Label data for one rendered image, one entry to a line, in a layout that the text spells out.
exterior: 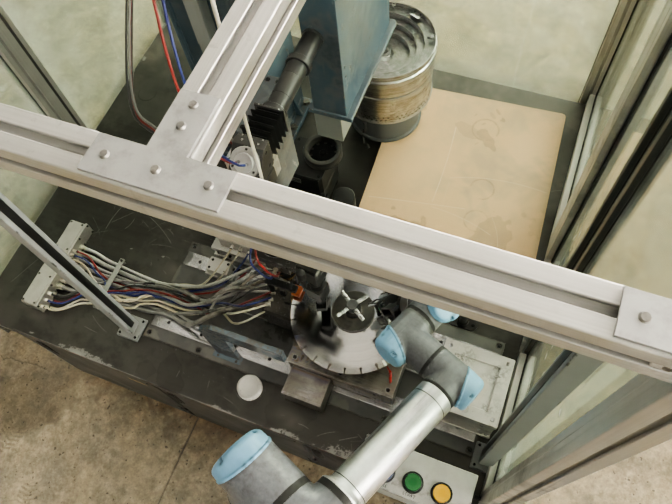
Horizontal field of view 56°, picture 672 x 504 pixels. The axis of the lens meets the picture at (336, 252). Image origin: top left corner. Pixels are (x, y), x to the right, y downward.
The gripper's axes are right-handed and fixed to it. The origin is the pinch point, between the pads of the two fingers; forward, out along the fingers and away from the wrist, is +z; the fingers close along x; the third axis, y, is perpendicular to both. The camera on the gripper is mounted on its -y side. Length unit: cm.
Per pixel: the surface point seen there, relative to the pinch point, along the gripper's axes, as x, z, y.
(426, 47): -56, 9, -52
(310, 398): 15.1, 16.2, 24.2
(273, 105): -49, -38, 18
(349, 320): 0.3, 4.6, 8.6
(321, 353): 4.1, 6.1, 18.8
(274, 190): -32, -97, 45
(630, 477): 109, 37, -72
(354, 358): 8.7, 2.1, 12.9
